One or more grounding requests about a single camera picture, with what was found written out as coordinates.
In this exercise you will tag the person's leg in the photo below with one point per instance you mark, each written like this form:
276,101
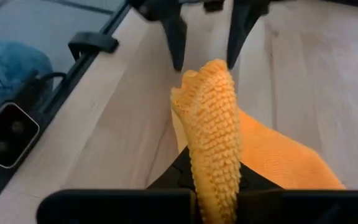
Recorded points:
8,65

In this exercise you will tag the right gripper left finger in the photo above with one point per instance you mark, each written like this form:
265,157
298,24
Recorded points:
179,174

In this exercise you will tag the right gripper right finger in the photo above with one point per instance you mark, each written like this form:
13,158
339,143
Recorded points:
253,180

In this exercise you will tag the black table-level camera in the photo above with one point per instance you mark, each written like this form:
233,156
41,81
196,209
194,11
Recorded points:
6,135

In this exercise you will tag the black aluminium table frame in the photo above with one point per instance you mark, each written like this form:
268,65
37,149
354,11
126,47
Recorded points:
92,42

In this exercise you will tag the orange microfiber towel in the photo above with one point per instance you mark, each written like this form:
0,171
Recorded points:
213,124

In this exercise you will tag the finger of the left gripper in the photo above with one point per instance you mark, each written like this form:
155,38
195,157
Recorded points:
176,43
239,37

